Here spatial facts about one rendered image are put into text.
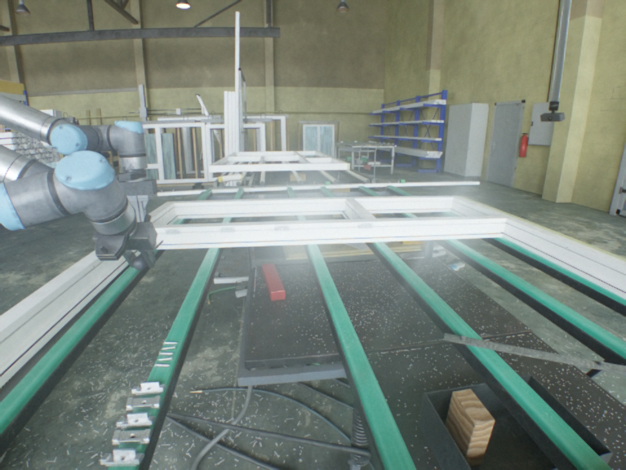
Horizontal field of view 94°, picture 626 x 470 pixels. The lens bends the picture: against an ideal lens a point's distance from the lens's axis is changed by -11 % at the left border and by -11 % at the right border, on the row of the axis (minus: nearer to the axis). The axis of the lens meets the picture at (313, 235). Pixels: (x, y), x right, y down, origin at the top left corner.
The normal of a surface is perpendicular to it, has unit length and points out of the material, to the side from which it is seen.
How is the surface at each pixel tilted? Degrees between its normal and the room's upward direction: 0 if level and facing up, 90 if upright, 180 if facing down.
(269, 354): 0
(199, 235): 90
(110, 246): 37
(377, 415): 0
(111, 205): 113
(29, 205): 94
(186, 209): 90
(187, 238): 90
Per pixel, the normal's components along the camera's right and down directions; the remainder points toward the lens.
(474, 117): 0.13, 0.30
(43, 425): 0.00, -0.95
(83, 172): 0.13, -0.63
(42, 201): 0.40, 0.32
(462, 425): -0.99, 0.04
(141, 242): 0.07, 0.81
